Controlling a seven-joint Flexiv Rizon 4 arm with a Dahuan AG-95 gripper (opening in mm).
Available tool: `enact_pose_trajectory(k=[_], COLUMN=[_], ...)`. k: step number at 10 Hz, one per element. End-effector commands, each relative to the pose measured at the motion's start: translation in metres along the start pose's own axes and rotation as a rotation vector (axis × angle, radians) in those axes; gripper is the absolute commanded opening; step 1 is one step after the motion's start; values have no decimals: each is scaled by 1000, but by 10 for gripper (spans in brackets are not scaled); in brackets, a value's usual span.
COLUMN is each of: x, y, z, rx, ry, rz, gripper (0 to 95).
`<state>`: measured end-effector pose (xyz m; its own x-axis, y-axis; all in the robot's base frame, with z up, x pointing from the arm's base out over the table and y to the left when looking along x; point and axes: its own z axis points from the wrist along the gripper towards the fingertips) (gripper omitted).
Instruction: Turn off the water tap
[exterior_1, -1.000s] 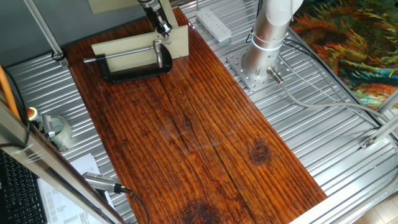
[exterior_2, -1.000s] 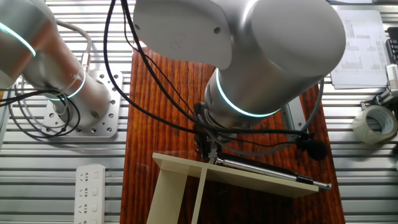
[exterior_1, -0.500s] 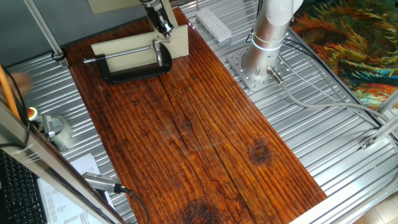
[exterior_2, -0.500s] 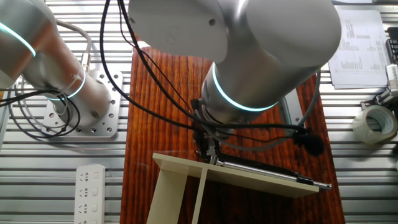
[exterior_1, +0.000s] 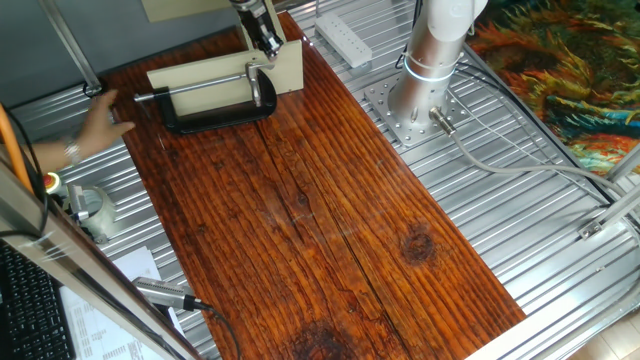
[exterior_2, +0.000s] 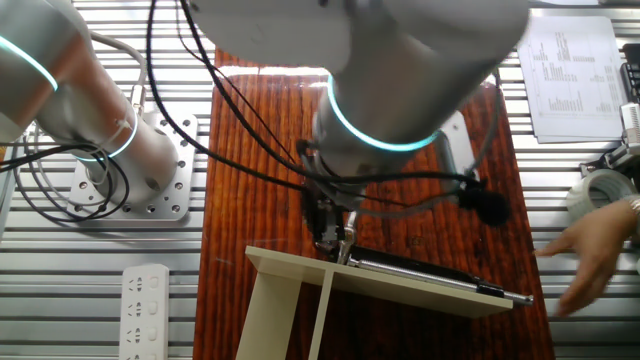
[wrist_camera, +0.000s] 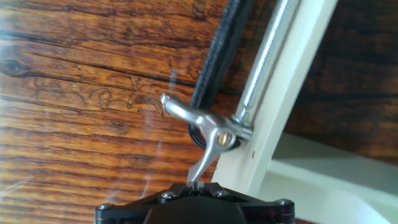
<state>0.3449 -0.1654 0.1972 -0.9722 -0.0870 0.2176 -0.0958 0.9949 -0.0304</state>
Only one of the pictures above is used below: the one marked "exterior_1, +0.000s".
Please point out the silver ribbed device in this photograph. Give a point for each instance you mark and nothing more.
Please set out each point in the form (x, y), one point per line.
(160, 292)

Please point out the red emergency stop button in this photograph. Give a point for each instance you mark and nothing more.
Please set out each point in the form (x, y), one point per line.
(51, 182)

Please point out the black C-clamp with steel screw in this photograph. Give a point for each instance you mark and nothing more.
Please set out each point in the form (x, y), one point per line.
(220, 117)

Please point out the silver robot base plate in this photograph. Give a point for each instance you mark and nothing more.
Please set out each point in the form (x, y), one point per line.
(385, 115)

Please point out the silver metal clamp piece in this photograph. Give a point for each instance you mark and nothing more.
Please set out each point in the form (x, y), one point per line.
(77, 202)

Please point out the white power strip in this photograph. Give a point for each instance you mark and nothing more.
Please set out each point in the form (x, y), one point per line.
(345, 40)

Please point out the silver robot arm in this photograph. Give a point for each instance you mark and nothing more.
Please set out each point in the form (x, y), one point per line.
(430, 75)

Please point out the black keyboard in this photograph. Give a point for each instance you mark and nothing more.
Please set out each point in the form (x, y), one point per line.
(30, 320)

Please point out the printed paper sheets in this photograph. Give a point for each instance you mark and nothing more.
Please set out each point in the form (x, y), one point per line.
(100, 330)

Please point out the silver wristwatch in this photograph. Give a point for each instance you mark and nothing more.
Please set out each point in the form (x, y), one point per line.
(73, 152)

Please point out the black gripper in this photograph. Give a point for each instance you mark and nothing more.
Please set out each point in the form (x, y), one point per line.
(257, 25)

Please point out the small grey clamp fixture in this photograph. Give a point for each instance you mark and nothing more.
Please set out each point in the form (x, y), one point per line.
(102, 220)

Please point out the person's left hand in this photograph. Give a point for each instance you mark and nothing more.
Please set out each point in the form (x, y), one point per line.
(100, 130)

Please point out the brown wooden board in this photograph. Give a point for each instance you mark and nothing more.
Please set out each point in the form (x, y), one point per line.
(300, 225)

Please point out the chrome water tap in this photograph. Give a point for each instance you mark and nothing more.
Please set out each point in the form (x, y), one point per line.
(255, 85)

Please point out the steel frame bar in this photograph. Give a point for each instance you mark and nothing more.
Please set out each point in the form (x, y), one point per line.
(75, 265)

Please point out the orange pole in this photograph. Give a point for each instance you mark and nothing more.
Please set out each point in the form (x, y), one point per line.
(12, 145)

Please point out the colourful patterned cloth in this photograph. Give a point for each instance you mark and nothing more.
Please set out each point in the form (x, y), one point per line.
(575, 75)

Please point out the aluminium frame strut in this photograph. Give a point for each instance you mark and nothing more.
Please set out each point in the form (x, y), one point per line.
(615, 212)
(625, 165)

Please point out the aluminium frame post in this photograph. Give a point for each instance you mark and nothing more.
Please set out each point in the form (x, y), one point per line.
(70, 47)

